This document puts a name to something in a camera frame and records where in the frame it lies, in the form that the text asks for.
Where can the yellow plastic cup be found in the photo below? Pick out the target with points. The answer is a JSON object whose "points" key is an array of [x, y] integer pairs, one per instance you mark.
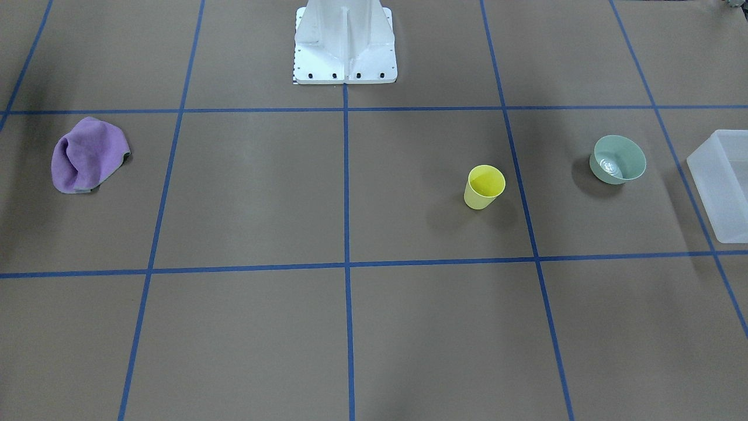
{"points": [[484, 184]]}

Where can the green plastic bowl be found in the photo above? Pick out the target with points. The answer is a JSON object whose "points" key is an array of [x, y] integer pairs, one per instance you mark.
{"points": [[617, 160]]}

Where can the purple cloth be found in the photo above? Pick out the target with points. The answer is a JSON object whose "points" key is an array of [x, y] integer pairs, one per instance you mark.
{"points": [[87, 156]]}

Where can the clear plastic storage box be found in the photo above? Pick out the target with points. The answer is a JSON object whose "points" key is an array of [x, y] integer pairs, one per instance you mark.
{"points": [[719, 170]]}

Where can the white camera stand column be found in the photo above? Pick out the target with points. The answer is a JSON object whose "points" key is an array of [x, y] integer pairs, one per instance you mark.
{"points": [[344, 42]]}

